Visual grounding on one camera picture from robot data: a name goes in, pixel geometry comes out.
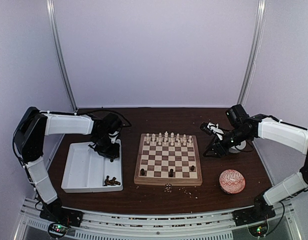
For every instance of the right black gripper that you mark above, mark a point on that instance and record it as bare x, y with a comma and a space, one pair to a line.
218, 148

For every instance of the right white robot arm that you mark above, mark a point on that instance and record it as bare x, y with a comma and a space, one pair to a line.
283, 148

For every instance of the dark chess piece corner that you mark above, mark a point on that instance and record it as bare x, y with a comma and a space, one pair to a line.
142, 172

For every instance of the red patterned bowl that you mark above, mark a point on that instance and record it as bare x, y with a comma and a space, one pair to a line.
232, 181

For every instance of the white ceramic bowl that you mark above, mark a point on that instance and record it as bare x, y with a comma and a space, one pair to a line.
238, 148

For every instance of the right aluminium corner post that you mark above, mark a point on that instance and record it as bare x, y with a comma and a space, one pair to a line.
256, 43

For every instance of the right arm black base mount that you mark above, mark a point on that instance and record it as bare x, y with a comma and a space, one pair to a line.
249, 215

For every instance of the dark chess pieces lower pile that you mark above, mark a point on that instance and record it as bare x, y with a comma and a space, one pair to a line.
111, 181

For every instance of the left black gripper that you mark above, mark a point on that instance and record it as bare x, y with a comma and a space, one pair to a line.
112, 153

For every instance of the dark chess pieces pile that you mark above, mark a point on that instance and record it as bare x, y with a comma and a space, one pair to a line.
111, 181
112, 159

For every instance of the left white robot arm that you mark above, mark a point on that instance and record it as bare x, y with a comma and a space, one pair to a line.
28, 141

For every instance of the right wrist camera with cable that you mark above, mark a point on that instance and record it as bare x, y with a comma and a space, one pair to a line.
213, 129

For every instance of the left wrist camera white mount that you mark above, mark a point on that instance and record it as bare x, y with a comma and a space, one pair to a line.
113, 136

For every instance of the wooden chess board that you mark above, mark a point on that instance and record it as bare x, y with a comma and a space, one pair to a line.
158, 160

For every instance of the white plastic divided tray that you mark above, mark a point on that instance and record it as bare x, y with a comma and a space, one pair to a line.
85, 170

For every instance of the left aluminium corner post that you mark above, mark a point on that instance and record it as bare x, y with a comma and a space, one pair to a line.
59, 53

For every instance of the aluminium corner post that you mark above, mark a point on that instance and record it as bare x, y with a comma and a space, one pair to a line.
256, 43
59, 53

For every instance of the dark chess pieces upper pile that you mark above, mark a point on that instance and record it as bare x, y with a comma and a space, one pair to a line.
112, 159

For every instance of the aluminium front rail frame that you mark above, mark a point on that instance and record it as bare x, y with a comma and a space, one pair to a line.
219, 225

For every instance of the white chess pieces group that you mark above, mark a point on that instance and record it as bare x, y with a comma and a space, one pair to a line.
168, 139

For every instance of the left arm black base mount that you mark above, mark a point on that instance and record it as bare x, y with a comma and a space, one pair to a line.
66, 217

